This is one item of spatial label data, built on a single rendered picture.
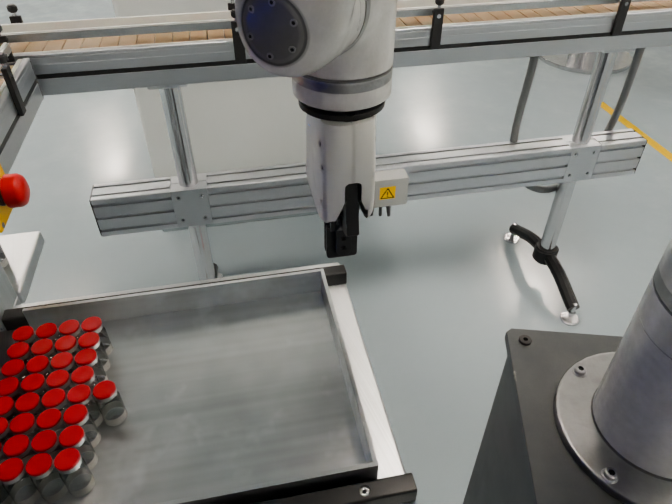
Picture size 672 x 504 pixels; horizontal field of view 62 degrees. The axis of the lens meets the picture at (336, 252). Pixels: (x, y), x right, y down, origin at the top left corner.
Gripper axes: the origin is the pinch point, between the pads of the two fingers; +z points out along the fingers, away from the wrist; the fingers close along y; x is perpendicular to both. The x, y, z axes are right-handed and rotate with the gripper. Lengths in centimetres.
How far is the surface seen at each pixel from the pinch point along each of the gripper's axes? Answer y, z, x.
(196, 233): -85, 61, -23
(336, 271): -6.1, 10.2, 0.9
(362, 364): 7.1, 12.3, 1.0
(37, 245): -22.4, 12.8, -37.9
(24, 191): -16.6, 0.6, -34.3
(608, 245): -98, 100, 128
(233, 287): -5.0, 9.5, -11.8
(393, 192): -79, 50, 32
